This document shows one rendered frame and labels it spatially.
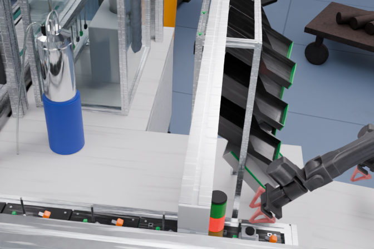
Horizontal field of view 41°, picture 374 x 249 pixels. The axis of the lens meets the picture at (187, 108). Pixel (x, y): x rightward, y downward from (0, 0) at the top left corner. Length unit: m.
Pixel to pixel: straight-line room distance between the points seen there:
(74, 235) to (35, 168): 1.80
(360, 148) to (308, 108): 2.78
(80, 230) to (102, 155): 1.82
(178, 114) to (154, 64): 1.12
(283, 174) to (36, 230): 1.08
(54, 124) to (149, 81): 0.74
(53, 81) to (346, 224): 1.28
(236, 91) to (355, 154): 0.41
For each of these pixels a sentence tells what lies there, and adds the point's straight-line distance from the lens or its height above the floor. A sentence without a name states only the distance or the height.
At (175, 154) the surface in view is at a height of 0.86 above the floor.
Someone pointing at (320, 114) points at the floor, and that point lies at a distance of 4.18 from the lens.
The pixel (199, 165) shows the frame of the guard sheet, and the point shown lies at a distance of 0.52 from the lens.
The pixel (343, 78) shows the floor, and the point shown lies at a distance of 4.73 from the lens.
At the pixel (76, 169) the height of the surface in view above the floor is 0.86.
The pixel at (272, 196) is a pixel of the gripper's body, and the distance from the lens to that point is 1.54.
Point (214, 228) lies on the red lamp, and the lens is 1.34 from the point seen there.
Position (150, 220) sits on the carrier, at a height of 0.97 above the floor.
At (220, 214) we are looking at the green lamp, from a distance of 1.31.
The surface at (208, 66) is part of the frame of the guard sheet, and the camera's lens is 0.67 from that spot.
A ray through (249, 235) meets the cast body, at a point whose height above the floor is 1.09.
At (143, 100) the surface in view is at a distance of 2.60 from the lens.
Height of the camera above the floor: 2.33
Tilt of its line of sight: 35 degrees down
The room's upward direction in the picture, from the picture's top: 3 degrees clockwise
